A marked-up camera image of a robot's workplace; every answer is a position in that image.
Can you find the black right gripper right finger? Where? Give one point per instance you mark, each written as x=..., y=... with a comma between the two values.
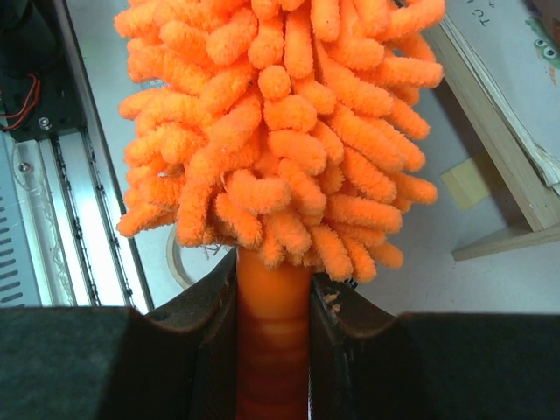
x=368, y=364

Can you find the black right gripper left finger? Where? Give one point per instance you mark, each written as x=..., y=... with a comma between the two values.
x=176, y=362

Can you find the orange microfiber duster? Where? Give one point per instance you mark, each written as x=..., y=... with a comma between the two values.
x=286, y=129

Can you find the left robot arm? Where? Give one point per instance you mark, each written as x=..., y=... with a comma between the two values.
x=28, y=42

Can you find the wooden bookshelf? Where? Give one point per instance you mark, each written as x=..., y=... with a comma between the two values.
x=538, y=204

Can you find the masking tape roll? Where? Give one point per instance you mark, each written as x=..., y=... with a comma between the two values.
x=174, y=261

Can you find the yellow sticky note pad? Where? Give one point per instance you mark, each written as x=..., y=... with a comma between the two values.
x=472, y=180

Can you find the white spiral notebook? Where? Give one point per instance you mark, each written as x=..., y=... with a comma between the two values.
x=517, y=63

